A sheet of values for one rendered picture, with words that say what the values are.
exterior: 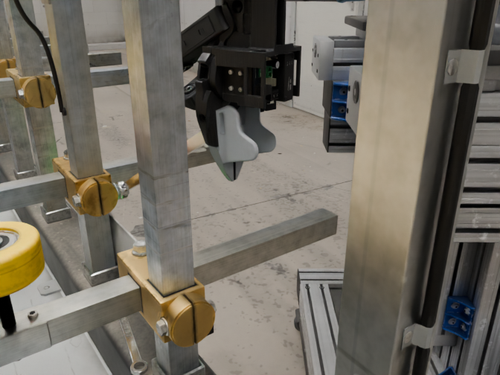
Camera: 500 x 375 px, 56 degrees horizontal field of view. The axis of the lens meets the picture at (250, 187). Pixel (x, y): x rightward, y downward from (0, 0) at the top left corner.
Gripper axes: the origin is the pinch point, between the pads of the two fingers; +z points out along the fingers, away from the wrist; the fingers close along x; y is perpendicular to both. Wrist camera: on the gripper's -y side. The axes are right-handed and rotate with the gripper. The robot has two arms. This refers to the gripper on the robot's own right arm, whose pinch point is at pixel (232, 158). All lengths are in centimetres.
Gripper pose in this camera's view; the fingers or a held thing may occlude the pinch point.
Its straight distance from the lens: 85.1
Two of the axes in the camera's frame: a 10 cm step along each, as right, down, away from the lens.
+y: 8.1, -2.5, 5.3
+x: -5.8, -3.2, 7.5
